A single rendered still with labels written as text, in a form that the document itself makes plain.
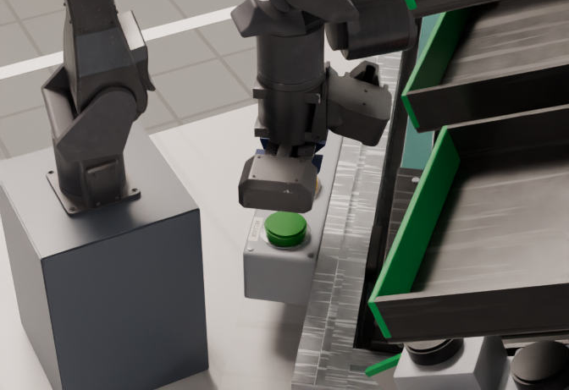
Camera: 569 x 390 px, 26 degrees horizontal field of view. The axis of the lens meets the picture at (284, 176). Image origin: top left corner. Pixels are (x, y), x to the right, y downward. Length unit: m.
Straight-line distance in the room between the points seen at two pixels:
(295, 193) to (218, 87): 2.04
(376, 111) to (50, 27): 2.32
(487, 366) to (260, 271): 0.54
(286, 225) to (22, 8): 2.33
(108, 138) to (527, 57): 0.43
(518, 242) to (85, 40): 0.50
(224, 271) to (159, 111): 1.72
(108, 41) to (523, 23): 0.38
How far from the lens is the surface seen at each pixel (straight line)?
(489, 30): 0.71
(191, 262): 1.07
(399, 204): 1.18
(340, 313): 1.08
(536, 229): 0.55
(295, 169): 1.02
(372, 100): 1.06
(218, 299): 1.24
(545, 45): 0.67
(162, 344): 1.12
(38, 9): 3.40
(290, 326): 1.21
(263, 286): 1.16
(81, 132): 0.98
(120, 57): 0.96
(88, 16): 0.95
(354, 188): 1.22
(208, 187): 1.37
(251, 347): 1.19
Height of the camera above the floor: 1.73
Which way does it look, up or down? 39 degrees down
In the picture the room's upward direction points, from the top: straight up
